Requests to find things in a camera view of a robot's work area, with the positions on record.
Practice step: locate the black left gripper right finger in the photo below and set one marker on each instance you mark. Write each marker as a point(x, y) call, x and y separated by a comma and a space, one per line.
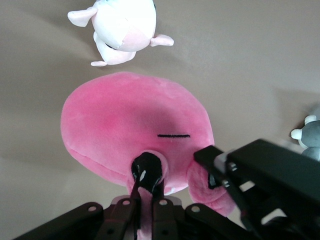
point(175, 225)

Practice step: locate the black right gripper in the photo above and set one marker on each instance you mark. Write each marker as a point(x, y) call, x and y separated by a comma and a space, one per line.
point(295, 225)

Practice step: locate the grey husky plush toy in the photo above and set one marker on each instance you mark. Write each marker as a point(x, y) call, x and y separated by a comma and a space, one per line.
point(311, 132)

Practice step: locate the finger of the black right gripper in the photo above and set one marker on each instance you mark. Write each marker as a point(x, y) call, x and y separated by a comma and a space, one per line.
point(207, 157)

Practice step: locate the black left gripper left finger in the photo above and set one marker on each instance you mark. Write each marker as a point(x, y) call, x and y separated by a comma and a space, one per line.
point(87, 222)

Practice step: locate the pink round plush toy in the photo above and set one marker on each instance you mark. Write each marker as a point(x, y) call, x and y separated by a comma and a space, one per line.
point(125, 112)

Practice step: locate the white pink plush dog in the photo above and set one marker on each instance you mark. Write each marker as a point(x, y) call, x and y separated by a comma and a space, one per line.
point(120, 25)

